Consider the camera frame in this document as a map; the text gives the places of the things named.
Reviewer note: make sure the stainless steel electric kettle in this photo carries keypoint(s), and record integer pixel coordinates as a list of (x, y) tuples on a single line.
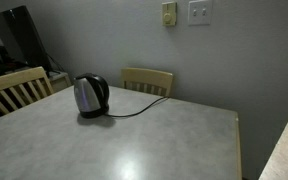
[(85, 93)]

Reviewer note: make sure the black kettle base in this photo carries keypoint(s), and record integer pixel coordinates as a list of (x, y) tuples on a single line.
[(94, 114)]

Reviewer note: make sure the wooden chair with narrow slats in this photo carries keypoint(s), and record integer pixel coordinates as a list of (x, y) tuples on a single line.
[(147, 77)]

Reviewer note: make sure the small light side table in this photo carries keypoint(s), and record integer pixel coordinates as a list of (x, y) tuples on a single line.
[(60, 80)]

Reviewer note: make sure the wooden chair with wide slats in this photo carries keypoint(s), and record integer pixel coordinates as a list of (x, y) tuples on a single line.
[(14, 80)]

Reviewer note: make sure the black flat monitor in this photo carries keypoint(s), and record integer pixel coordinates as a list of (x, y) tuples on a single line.
[(24, 36)]

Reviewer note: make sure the speckled beige countertop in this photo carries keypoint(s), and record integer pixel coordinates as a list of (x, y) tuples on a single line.
[(285, 150)]

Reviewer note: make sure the white double light switch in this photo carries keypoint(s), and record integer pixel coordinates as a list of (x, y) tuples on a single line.
[(200, 12)]

